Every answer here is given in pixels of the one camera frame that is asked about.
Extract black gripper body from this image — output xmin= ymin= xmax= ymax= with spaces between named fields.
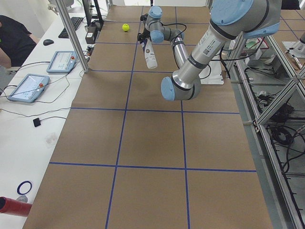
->
xmin=137 ymin=14 xmax=151 ymax=43

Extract clear tennis ball can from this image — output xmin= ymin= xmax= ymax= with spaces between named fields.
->
xmin=141 ymin=38 xmax=158 ymax=69

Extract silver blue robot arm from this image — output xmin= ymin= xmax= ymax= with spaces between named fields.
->
xmin=138 ymin=0 xmax=282 ymax=101

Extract yellow tennis ball near desk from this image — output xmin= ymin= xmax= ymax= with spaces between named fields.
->
xmin=122 ymin=23 xmax=130 ymax=32

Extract black rectangular box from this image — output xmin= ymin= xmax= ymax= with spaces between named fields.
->
xmin=85 ymin=26 xmax=98 ymax=44

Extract black monitor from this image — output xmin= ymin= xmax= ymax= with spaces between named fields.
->
xmin=82 ymin=0 xmax=104 ymax=28

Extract black keyboard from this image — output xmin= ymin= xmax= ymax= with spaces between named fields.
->
xmin=58 ymin=16 xmax=84 ymax=39

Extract far blue teach pendant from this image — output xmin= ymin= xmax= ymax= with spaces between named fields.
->
xmin=46 ymin=51 xmax=77 ymax=74

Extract blue teach pendant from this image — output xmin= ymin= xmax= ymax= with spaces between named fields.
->
xmin=8 ymin=73 xmax=50 ymax=103
xmin=46 ymin=51 xmax=77 ymax=74

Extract black computer mouse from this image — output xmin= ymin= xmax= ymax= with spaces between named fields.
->
xmin=43 ymin=39 xmax=54 ymax=46

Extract near blue teach pendant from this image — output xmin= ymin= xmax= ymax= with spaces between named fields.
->
xmin=8 ymin=73 xmax=50 ymax=103

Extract seated person in black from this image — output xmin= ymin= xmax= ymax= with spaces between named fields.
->
xmin=0 ymin=15 xmax=39 ymax=68

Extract small black square pad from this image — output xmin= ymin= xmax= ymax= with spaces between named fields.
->
xmin=33 ymin=118 xmax=41 ymax=127

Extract red cylinder bottle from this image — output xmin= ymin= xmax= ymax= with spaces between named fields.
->
xmin=0 ymin=197 xmax=32 ymax=217

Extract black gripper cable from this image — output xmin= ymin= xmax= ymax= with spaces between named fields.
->
xmin=162 ymin=22 xmax=188 ymax=40

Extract aluminium frame post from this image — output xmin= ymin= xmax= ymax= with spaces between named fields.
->
xmin=55 ymin=0 xmax=89 ymax=73

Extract aluminium side frame rack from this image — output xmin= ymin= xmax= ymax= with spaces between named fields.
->
xmin=234 ymin=9 xmax=305 ymax=229

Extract blue tape ring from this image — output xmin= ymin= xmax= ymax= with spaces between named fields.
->
xmin=17 ymin=180 xmax=33 ymax=195

